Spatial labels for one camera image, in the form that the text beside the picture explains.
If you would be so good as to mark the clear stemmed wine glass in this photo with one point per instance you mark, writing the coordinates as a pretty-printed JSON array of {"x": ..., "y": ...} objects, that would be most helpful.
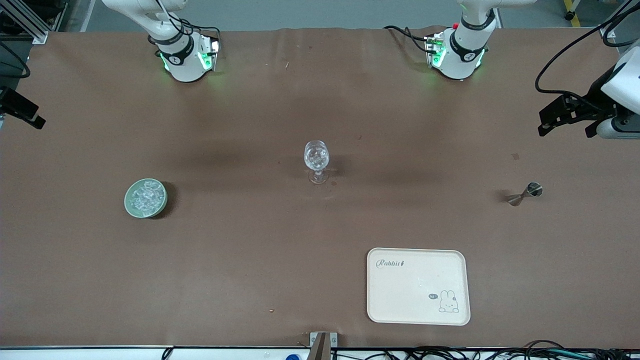
[{"x": 316, "y": 159}]

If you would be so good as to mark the green round bowl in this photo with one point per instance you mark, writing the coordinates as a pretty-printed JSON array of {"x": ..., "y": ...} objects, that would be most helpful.
[{"x": 128, "y": 206}]

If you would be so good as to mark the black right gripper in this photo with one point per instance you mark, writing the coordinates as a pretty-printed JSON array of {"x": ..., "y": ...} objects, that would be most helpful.
[{"x": 16, "y": 106}]

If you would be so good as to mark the brown table cover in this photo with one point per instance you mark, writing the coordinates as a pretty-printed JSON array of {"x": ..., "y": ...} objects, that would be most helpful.
[{"x": 250, "y": 250}]

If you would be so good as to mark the cream rabbit print tray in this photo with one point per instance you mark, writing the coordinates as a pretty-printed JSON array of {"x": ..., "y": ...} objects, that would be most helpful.
[{"x": 400, "y": 295}]

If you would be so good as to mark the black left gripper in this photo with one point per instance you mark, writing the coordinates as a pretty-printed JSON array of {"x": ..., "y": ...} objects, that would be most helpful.
[{"x": 593, "y": 99}]

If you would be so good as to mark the steel double jigger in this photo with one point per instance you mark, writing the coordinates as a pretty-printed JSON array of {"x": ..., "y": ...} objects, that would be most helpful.
[{"x": 533, "y": 190}]

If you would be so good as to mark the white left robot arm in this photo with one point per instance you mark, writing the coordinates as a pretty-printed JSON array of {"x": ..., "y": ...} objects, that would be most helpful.
[{"x": 462, "y": 60}]

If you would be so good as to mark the grey metal camera bracket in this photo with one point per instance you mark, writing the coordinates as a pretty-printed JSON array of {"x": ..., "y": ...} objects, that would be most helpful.
[{"x": 323, "y": 345}]

